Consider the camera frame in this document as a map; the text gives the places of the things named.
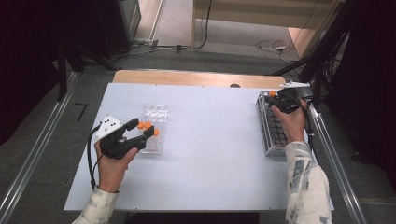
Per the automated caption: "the metal wire tube rack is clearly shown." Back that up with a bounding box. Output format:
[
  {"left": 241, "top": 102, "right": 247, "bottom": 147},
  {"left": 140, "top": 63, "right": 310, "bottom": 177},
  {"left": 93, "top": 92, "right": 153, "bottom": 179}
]
[{"left": 255, "top": 90, "right": 293, "bottom": 162}]

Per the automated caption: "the dark curtain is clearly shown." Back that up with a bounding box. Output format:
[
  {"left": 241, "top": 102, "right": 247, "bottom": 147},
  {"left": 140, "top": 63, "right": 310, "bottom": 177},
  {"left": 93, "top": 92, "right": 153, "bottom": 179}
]
[
  {"left": 325, "top": 0, "right": 396, "bottom": 188},
  {"left": 0, "top": 0, "right": 97, "bottom": 147}
]

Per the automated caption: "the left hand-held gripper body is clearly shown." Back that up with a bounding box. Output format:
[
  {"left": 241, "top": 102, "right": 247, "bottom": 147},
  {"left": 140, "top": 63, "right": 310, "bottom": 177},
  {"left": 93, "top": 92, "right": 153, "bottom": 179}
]
[{"left": 94, "top": 115, "right": 148, "bottom": 161}]

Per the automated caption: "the light wooden furniture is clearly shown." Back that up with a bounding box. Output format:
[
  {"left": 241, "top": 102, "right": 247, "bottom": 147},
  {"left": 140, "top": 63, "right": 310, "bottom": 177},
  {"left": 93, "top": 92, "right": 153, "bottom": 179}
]
[{"left": 191, "top": 0, "right": 344, "bottom": 59}]

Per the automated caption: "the white floor cable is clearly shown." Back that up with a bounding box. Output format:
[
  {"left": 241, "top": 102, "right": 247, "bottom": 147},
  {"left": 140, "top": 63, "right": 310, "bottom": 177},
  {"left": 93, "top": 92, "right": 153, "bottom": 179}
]
[{"left": 255, "top": 38, "right": 300, "bottom": 64}]

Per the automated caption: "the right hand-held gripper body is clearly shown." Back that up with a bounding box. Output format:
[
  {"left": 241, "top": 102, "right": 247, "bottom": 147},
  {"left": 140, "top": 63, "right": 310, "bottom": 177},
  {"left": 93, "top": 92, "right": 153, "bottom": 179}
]
[{"left": 275, "top": 81, "right": 311, "bottom": 115}]

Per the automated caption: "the person's right hand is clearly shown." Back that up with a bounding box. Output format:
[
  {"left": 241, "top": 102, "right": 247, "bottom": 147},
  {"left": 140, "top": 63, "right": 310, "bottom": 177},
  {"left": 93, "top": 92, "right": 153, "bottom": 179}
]
[{"left": 270, "top": 99, "right": 309, "bottom": 144}]

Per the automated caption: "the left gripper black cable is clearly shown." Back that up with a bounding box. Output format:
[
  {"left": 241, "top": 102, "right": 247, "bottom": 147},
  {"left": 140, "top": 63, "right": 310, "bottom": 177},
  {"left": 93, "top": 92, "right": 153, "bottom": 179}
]
[{"left": 87, "top": 124, "right": 104, "bottom": 190}]

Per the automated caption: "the black cabinet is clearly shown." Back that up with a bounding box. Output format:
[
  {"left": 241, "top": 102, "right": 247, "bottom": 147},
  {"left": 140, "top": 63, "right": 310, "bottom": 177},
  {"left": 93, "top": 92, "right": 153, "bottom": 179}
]
[{"left": 92, "top": 0, "right": 142, "bottom": 59}]

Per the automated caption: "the aluminium floor rail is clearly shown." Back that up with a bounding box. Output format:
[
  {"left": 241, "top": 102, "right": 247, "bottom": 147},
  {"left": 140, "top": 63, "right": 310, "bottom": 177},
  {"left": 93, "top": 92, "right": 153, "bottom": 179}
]
[
  {"left": 300, "top": 83, "right": 368, "bottom": 224},
  {"left": 0, "top": 71, "right": 78, "bottom": 224}
]

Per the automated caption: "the white table board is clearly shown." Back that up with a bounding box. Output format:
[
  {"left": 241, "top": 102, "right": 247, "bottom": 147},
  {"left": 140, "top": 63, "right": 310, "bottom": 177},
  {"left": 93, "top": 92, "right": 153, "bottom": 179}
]
[{"left": 64, "top": 82, "right": 334, "bottom": 213}]

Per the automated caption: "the grey power strip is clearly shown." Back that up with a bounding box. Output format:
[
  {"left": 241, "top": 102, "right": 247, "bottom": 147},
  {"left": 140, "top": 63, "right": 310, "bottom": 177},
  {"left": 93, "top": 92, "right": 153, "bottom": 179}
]
[{"left": 134, "top": 37, "right": 160, "bottom": 49}]

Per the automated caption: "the person's left hand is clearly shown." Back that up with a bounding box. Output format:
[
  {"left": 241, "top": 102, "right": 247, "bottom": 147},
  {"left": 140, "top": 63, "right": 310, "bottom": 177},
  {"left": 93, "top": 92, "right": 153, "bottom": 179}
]
[{"left": 93, "top": 140, "right": 139, "bottom": 193}]

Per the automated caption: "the wooden table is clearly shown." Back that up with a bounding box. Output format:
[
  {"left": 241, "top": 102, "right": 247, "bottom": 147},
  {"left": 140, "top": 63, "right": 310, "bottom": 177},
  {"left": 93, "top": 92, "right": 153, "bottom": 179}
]
[{"left": 111, "top": 69, "right": 289, "bottom": 91}]

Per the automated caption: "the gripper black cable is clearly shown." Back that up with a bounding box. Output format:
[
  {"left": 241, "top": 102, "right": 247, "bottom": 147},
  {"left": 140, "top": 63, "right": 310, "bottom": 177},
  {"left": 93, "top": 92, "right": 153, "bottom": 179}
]
[
  {"left": 87, "top": 124, "right": 104, "bottom": 190},
  {"left": 288, "top": 91, "right": 316, "bottom": 147}
]

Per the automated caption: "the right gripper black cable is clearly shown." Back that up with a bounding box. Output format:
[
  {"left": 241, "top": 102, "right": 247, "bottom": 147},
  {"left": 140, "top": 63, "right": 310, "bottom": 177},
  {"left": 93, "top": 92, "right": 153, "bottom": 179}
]
[{"left": 288, "top": 91, "right": 316, "bottom": 147}]

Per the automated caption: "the hanging black cable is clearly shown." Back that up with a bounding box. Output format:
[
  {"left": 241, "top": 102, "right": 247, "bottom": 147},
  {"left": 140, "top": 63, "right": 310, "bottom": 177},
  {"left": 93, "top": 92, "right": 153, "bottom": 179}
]
[{"left": 192, "top": 0, "right": 214, "bottom": 50}]

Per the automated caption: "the clear plastic tube rack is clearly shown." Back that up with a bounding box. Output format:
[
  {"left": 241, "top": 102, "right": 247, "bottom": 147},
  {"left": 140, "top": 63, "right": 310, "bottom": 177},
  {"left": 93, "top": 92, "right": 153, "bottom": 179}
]
[{"left": 136, "top": 104, "right": 169, "bottom": 157}]

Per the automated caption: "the black metal stand with cables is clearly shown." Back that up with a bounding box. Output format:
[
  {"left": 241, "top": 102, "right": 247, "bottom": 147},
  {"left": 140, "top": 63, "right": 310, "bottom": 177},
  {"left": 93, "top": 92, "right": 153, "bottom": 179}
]
[{"left": 270, "top": 0, "right": 353, "bottom": 106}]

